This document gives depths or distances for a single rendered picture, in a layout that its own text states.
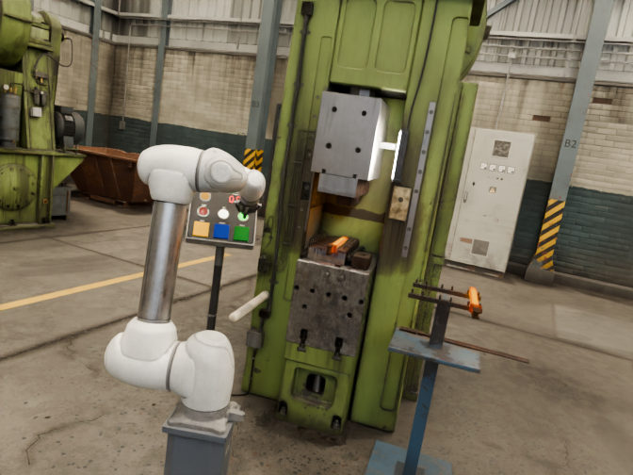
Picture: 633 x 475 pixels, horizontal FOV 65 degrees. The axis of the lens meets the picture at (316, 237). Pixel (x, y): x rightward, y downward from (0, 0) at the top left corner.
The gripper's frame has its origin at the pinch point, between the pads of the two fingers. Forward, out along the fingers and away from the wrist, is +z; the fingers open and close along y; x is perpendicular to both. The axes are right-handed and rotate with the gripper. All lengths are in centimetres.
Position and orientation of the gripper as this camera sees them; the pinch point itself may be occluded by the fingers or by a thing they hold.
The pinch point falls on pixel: (245, 213)
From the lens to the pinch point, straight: 245.6
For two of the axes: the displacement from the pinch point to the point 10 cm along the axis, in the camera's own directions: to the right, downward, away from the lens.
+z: -2.3, 3.1, 9.2
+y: 9.7, 1.1, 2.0
